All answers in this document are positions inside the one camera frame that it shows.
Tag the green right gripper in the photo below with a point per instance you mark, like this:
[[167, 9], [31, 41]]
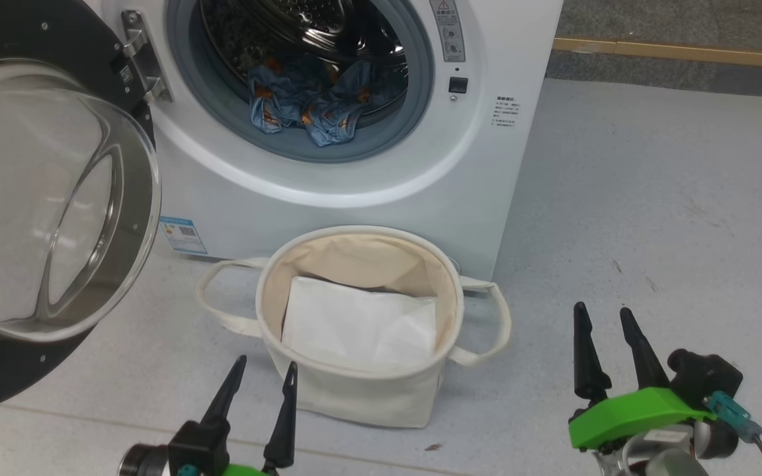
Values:
[[632, 416]]

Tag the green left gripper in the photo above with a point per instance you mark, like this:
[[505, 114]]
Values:
[[245, 471]]

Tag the black round glass washer door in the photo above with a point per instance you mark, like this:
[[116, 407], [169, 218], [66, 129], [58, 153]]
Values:
[[57, 198]]

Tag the blue bear-print garment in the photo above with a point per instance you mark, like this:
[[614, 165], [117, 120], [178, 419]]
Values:
[[321, 106]]

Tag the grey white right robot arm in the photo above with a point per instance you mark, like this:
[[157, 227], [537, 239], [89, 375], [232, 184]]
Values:
[[672, 459]]

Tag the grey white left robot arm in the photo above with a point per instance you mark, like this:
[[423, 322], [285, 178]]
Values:
[[143, 461]]

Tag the cream fabric laundry basket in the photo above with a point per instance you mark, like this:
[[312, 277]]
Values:
[[354, 396]]

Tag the white Hisense washing machine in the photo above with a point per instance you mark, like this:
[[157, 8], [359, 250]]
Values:
[[354, 205]]

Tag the black door latch socket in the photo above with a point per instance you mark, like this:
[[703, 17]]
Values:
[[458, 85]]

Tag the metal door hinge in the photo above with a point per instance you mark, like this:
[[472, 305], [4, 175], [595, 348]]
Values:
[[149, 66]]

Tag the steel washer drum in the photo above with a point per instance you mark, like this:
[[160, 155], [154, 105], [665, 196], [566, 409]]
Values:
[[301, 26]]

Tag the white liner sheet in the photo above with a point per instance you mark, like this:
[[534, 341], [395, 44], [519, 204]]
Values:
[[354, 324]]

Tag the blue energy label sticker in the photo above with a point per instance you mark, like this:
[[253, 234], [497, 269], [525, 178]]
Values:
[[182, 235]]

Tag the small printed text label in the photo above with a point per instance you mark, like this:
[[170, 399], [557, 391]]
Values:
[[504, 111]]

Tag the wooden baseboard strip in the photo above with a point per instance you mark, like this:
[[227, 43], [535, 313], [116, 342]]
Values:
[[685, 53]]

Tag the grey warning sticker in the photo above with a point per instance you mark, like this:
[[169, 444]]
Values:
[[448, 33]]

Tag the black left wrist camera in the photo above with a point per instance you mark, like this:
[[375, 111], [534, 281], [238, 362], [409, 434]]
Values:
[[199, 449]]

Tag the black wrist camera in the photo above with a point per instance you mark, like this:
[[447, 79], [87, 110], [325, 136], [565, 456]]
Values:
[[705, 380], [199, 449]]

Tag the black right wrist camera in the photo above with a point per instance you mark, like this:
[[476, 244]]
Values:
[[705, 380]]

